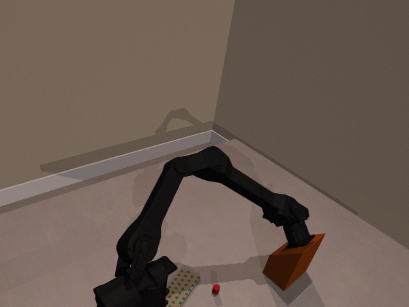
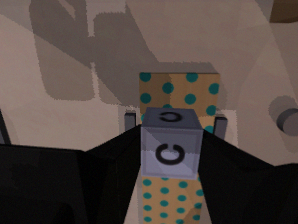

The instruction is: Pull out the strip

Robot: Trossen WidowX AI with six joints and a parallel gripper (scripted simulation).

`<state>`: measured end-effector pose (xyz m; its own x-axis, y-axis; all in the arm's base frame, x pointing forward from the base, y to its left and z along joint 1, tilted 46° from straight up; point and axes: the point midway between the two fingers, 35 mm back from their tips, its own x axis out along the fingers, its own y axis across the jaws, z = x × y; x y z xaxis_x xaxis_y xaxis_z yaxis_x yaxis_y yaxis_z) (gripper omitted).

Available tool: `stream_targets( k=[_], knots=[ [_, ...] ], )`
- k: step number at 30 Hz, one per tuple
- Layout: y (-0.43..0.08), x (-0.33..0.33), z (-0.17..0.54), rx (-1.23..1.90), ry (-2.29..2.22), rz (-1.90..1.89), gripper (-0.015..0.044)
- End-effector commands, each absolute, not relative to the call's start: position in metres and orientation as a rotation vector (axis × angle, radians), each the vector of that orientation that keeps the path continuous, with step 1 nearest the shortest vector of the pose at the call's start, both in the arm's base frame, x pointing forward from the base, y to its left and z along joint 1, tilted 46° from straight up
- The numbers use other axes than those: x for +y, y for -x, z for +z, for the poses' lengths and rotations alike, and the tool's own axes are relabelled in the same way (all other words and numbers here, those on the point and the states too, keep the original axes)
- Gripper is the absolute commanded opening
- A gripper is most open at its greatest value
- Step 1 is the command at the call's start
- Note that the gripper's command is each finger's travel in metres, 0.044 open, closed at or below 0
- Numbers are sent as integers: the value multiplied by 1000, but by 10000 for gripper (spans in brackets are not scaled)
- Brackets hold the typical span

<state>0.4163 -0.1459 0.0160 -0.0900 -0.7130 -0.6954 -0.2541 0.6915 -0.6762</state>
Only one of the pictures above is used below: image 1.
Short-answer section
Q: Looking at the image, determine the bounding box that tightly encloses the dark red cylinder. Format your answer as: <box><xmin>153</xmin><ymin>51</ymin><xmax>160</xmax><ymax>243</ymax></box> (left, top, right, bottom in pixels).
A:
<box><xmin>212</xmin><ymin>284</ymin><xmax>220</xmax><ymax>295</ymax></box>

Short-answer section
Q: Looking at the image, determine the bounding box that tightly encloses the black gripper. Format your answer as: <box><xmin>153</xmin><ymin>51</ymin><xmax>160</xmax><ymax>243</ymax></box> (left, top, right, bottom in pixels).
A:
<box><xmin>140</xmin><ymin>288</ymin><xmax>170</xmax><ymax>307</ymax></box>

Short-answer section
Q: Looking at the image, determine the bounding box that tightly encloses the tan strip with teal polka dots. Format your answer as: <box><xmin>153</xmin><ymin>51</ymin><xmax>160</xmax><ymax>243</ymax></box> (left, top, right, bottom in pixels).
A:
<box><xmin>166</xmin><ymin>268</ymin><xmax>200</xmax><ymax>307</ymax></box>

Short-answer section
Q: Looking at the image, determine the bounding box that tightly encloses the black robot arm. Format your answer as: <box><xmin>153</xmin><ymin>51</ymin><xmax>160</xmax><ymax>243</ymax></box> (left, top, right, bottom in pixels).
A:
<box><xmin>93</xmin><ymin>146</ymin><xmax>315</xmax><ymax>307</ymax></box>

